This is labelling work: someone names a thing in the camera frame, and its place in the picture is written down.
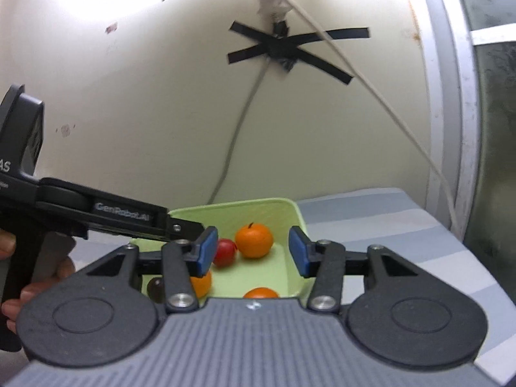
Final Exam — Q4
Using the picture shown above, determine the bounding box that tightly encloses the red cherry tomato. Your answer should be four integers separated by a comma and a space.
213, 239, 237, 267

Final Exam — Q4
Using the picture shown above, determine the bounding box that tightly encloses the dark plum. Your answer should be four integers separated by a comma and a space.
147, 277, 164, 304

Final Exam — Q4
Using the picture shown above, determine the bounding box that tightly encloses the orange mandarin with stem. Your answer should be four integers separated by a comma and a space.
234, 223, 274, 260

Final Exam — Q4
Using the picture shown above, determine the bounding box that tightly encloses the person left hand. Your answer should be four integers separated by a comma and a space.
0, 230, 76, 334

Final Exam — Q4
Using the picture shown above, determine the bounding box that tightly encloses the green plastic basket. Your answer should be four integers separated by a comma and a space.
128, 196, 313, 305

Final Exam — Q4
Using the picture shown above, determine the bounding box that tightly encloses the striped blue bed sheet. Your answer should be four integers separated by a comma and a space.
68, 186, 516, 385

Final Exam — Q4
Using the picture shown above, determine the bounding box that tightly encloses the black tape cross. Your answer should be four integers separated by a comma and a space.
227, 21, 353, 85

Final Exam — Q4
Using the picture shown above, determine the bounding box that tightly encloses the frosted glass sliding door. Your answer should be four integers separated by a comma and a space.
411, 0, 515, 292

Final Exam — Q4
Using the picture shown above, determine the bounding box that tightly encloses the grey cable on wall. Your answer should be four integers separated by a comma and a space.
205, 57, 270, 207

